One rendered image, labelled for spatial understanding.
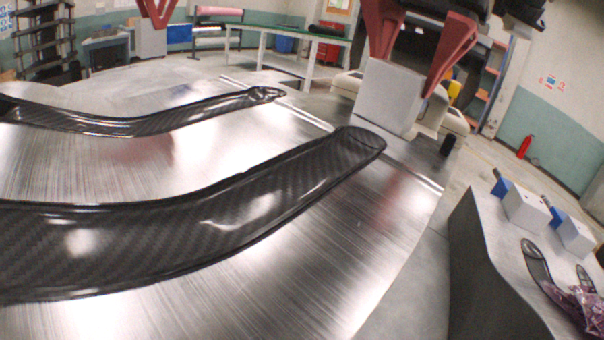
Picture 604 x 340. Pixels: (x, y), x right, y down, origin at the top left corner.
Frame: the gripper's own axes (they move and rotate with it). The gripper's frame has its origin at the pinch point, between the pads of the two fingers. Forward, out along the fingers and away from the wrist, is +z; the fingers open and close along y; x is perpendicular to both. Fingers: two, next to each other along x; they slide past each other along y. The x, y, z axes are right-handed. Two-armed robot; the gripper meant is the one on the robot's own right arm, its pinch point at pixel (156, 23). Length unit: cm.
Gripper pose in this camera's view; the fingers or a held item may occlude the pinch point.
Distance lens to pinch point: 36.5
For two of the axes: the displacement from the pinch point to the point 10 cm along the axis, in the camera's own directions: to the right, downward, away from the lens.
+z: -1.6, 7.9, 5.9
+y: 7.1, 5.0, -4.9
